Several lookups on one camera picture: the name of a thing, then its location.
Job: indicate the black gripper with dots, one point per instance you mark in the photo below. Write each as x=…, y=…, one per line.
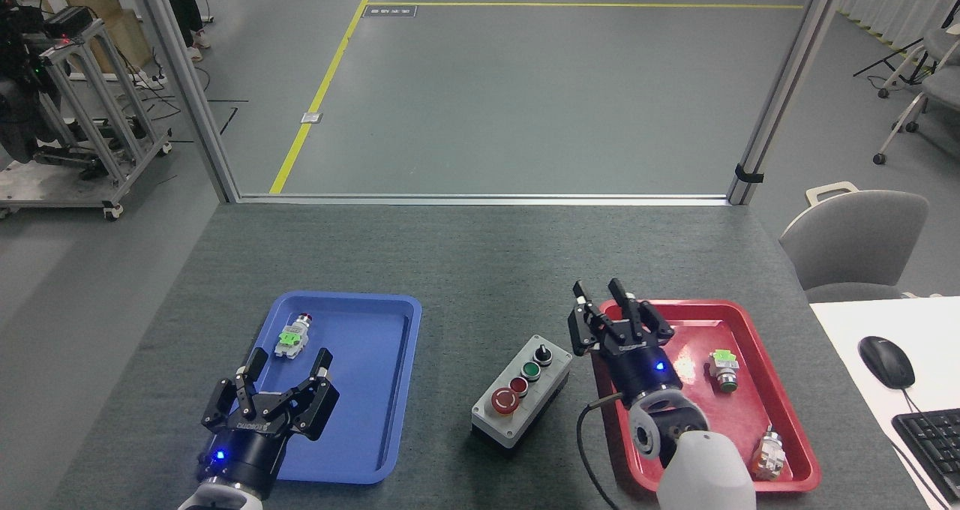
x=247, y=450
x=641, y=371

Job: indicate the grey control box with buttons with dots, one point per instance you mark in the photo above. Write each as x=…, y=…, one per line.
x=517, y=397

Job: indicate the cardboard box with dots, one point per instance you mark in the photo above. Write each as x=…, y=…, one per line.
x=112, y=15

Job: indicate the blue plastic tray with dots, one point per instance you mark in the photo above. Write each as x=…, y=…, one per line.
x=375, y=390

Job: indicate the red plastic tray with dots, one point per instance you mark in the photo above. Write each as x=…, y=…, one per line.
x=735, y=420

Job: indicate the white desk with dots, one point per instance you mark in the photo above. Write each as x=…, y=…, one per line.
x=847, y=330

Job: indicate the grey office chair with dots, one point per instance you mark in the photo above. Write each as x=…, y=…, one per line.
x=855, y=244

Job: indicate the black computer mouse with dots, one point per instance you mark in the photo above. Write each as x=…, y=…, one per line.
x=886, y=361

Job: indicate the small floor socket cover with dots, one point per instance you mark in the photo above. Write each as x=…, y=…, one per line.
x=311, y=117

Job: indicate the black keyboard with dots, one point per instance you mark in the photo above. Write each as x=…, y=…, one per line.
x=934, y=450

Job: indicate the dark floor plate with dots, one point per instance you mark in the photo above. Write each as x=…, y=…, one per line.
x=389, y=10

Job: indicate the black tripod stand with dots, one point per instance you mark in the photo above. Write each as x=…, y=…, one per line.
x=896, y=52

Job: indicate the person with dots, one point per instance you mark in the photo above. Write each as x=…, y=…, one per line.
x=180, y=7

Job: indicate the grey chair on castors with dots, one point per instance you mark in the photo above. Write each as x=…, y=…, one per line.
x=941, y=82

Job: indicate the black machine on cart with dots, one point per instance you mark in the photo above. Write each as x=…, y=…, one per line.
x=19, y=82

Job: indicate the white curtain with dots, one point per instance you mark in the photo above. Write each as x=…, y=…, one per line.
x=900, y=0

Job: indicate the red-capped switch with green block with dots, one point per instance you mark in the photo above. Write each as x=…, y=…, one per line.
x=292, y=337

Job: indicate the green push button switch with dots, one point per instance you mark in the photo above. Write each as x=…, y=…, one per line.
x=724, y=367

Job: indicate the silver table rail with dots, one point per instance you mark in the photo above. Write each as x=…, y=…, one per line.
x=480, y=198

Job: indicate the black clip on post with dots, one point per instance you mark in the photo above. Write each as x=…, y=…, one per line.
x=747, y=174

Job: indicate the silver switch module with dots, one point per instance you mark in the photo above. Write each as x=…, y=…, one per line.
x=769, y=457

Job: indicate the silver aluminium post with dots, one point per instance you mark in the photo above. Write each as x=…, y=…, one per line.
x=787, y=82
x=187, y=90

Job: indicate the aluminium frame cart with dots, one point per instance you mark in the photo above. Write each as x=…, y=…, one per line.
x=97, y=105

